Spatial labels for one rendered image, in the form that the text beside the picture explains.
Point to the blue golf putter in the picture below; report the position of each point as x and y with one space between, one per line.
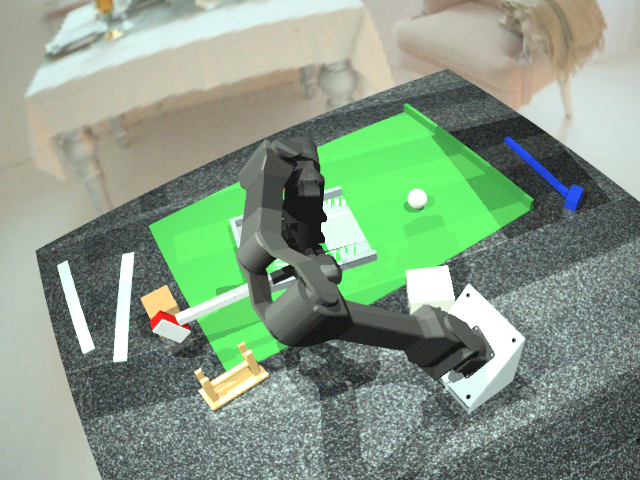
573 197

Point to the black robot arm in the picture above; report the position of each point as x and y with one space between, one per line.
312 310

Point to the white flat bar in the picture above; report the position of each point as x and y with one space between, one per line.
123 309
77 314

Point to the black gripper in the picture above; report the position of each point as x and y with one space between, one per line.
308 235

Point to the white golf ball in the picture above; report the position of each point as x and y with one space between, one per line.
417 198

